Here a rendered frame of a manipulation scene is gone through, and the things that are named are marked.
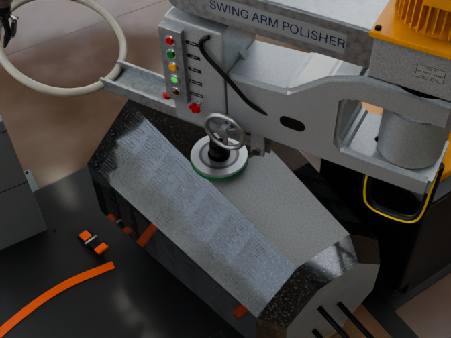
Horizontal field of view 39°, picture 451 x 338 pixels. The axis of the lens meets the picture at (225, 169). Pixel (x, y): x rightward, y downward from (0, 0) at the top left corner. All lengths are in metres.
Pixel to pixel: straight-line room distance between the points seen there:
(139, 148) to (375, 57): 1.28
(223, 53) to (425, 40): 0.60
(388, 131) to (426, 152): 0.12
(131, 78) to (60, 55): 2.00
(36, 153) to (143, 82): 1.51
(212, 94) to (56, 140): 1.95
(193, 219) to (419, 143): 0.96
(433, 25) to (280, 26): 0.40
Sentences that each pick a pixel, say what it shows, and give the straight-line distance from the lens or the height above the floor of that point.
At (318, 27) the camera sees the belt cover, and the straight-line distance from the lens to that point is 1.68.
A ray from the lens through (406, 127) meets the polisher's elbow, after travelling 1.81.
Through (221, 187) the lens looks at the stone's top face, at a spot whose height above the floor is 0.84.
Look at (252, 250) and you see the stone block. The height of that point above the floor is 0.79.
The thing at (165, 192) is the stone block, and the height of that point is 0.73.
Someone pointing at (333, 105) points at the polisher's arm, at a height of 1.42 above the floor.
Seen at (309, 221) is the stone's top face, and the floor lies 0.84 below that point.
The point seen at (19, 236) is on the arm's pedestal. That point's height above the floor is 0.06.
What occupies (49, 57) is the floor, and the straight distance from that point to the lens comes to 4.43.
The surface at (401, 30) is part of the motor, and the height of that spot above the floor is 1.73.
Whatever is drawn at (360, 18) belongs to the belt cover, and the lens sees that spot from 1.67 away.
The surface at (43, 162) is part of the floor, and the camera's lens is 3.76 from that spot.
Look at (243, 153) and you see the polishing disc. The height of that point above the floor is 0.90.
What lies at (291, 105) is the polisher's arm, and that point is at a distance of 1.91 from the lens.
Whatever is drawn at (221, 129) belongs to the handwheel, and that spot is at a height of 1.23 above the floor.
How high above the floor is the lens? 2.69
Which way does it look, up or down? 49 degrees down
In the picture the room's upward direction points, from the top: 3 degrees counter-clockwise
